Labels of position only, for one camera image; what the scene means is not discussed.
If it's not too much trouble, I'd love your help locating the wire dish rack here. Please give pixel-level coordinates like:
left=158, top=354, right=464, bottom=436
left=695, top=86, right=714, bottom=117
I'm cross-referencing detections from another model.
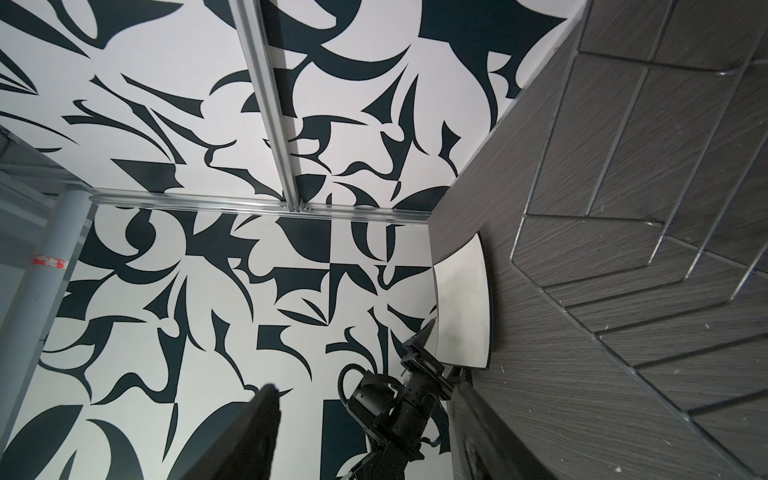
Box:
left=510, top=1, right=767, bottom=479

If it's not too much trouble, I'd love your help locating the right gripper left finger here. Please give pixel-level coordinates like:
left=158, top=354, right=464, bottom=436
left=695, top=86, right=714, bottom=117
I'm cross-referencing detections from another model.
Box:
left=173, top=384, right=281, bottom=479

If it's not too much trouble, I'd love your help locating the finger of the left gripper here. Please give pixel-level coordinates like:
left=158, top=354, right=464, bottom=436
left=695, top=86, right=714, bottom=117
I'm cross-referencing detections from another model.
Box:
left=410, top=319, right=436, bottom=360

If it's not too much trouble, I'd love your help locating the white square plate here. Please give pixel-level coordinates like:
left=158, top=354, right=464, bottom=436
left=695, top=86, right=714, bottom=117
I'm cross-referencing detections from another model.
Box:
left=434, top=234, right=492, bottom=369

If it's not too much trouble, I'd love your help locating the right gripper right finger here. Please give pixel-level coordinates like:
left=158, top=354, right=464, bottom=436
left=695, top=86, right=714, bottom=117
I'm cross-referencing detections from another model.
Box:
left=449, top=382, right=555, bottom=480

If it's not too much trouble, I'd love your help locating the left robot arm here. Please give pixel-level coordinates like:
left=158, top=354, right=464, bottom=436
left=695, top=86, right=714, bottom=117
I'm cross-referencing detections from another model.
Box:
left=337, top=320, right=453, bottom=479

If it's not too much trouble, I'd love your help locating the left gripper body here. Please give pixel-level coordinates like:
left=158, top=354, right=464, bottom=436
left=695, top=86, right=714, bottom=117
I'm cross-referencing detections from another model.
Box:
left=344, top=353, right=453, bottom=462

